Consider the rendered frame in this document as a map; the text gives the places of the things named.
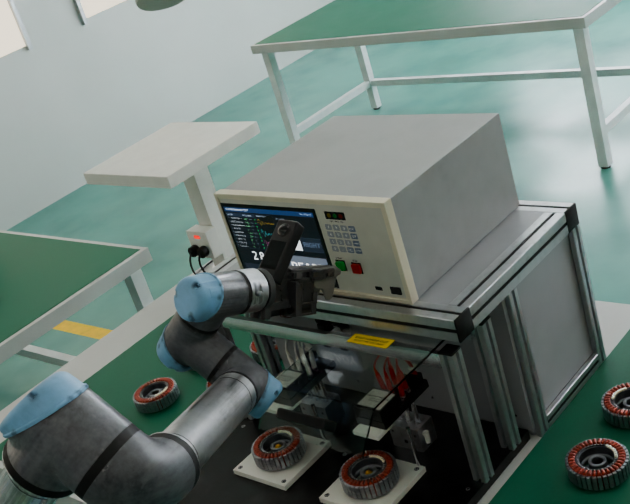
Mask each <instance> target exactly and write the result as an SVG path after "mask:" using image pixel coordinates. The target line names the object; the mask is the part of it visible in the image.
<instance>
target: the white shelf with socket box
mask: <svg viewBox="0 0 630 504"><path fill-rule="evenodd" d="M259 133H260V129H259V126H258V123H257V121H243V122H171V123H169V124H168V125H166V126H164V127H163V128H161V129H159V130H157V131H156V132H154V133H152V134H150V135H149V136H147V137H145V138H143V139H142V140H140V141H138V142H137V143H135V144H133V145H131V146H130V147H128V148H126V149H124V150H123V151H121V152H119V153H117V154H116V155H114V156H112V157H111V158H109V159H107V160H105V161H104V162H102V163H100V164H98V165H97V166H95V167H93V168H91V169H90V170H88V171H86V172H85V173H83V175H84V177H85V180H86V182H87V184H93V185H111V186H130V187H148V188H166V189H172V188H174V187H175V186H177V185H178V184H180V183H181V182H184V185H185V187H186V190H187V193H188V195H189V198H190V201H191V203H192V206H193V209H194V212H195V214H196V217H197V220H198V222H199V225H194V226H193V227H191V228H190V229H188V230H187V231H186V233H187V236H188V238H189V241H190V244H191V247H189V248H188V253H189V255H190V256H189V263H190V267H191V270H192V272H193V273H194V274H195V275H196V274H199V273H200V272H201V271H203V272H206V271H205V270H204V268H206V267H207V266H208V265H209V264H210V263H212V262H213V263H214V265H213V267H212V269H213V268H214V267H215V266H217V265H218V264H219V263H221V262H222V261H224V260H225V259H226V258H228V257H229V256H230V255H232V254H233V253H234V250H233V247H232V244H231V242H230V239H229V236H228V233H227V230H226V228H225V225H224V222H223V219H222V216H221V214H220V211H219V208H218V205H217V202H216V200H215V197H214V193H215V192H216V189H215V187H214V184H213V181H212V178H211V175H210V173H209V170H208V167H207V166H208V165H210V164H211V163H213V162H215V161H216V160H218V159H219V158H221V157H222V156H224V155H226V154H227V153H229V152H230V151H232V150H234V149H235V148H237V147H238V146H240V145H241V144H243V143H245V142H246V141H248V140H249V139H251V138H252V137H254V136H256V135H257V134H259ZM191 257H198V262H199V265H200V267H201V269H200V270H199V271H198V272H197V273H196V272H195V271H194V269H193V267H192V262H191ZM200 258H212V260H211V261H210V262H209V263H207V264H206V265H205V266H204V267H202V264H201V260H200Z"/></svg>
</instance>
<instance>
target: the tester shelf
mask: <svg viewBox="0 0 630 504"><path fill-rule="evenodd" d="M578 224H579V218H578V213H577V208H576V203H566V202H545V201H525V200H519V206H518V207H517V208H516V209H515V210H514V211H512V212H511V213H510V214H509V215H508V216H507V217H506V218H505V219H504V220H503V221H502V222H501V223H499V224H498V225H497V226H496V227H495V228H494V229H493V230H492V231H491V232H490V233H489V234H487V235H486V236H485V237H484V238H483V239H482V240H481V241H480V242H479V243H478V244H477V245H476V246H474V247H473V248H472V249H471V250H470V251H469V252H468V253H467V254H466V255H465V256H464V257H462V258H461V259H460V260H459V261H458V262H457V263H456V264H455V265H454V266H453V267H452V268H451V269H449V270H448V271H447V272H446V273H445V274H444V275H443V276H442V277H441V278H440V279H439V280H437V281H436V282H435V283H434V284H433V285H432V286H431V287H430V288H429V289H428V290H427V291H426V292H424V293H423V294H422V295H421V296H420V297H419V299H418V300H417V301H416V302H415V303H414V304H413V305H408V304H401V303H394V302H386V301H379V300H372V299H365V298H358V297H351V296H344V295H336V294H333V297H332V298H331V299H330V300H326V299H325V297H324V295H323V293H322V292H319V295H318V296H317V303H316V314H313V315H307V316H302V317H308V318H314V319H320V320H326V321H332V322H338V323H344V324H350V325H356V326H362V327H369V328H375V329H381V330H387V331H393V332H399V333H405V334H411V335H417V336H423V337H429V338H435V339H442V340H448V341H454V342H459V343H462V342H463V341H464V340H465V339H466V338H467V337H468V336H469V335H470V334H471V332H472V331H473V330H474V329H475V328H476V327H477V326H478V325H479V324H480V323H481V322H482V321H483V320H484V319H485V318H486V317H487V316H488V315H489V314H490V313H491V312H492V311H493V310H494V309H495V308H496V307H497V305H498V304H499V303H500V302H501V301H502V300H503V299H504V298H505V297H506V296H507V295H508V294H509V293H510V292H511V291H512V290H513V289H514V288H515V287H516V286H517V285H518V284H519V283H520V282H521V281H522V280H523V279H524V278H525V277H526V276H527V275H528V274H529V273H530V272H531V271H532V270H533V269H534V268H535V267H536V266H537V265H538V264H539V263H540V262H541V261H542V260H543V259H544V258H545V257H546V256H547V255H548V254H549V253H550V252H551V251H552V250H553V249H554V248H555V247H556V246H557V245H558V244H559V243H560V242H561V241H562V240H563V239H564V238H565V237H566V235H567V234H569V233H570V232H571V231H572V230H573V229H574V228H575V227H576V226H577V225H578ZM239 269H240V267H239V264H238V261H237V258H236V255H235V253H233V254H232V255H230V256H229V257H228V258H226V259H225V260H224V261H222V262H221V263H219V264H218V265H217V266H215V267H214V268H213V269H211V270H210V271H208V273H213V272H222V271H231V270H239Z"/></svg>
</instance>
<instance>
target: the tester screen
mask: <svg viewBox="0 0 630 504"><path fill-rule="evenodd" d="M223 208H224V211H225V213H226V216H227V219H228V222H229V225H230V227H231V230H232V233H233V236H234V239H235V242H236V244H237V247H238V250H239V253H240V256H241V258H242V261H243V264H244V267H245V269H247V268H246V265H245V262H246V263H254V264H260V263H261V261H254V260H253V257H252V254H251V251H250V250H253V251H262V252H265V251H266V249H267V246H268V244H269V242H270V239H271V237H272V235H273V232H274V230H275V228H276V225H277V223H278V221H279V220H281V219H283V220H290V221H297V222H299V223H300V224H301V225H302V226H303V227H304V230H303V233H302V235H301V238H312V239H320V235H319V232H318V229H317V226H316V223H315V220H314V217H313V213H309V212H295V211H280V210H266V209H252V208H237V207H223ZM320 242H321V239H320ZM321 246H322V249H323V252H324V253H316V252H307V251H297V250H295V252H294V254H293V255H295V256H304V257H313V258H322V259H326V260H327V257H326V254H325V251H324V248H323V245H322V242H321Z"/></svg>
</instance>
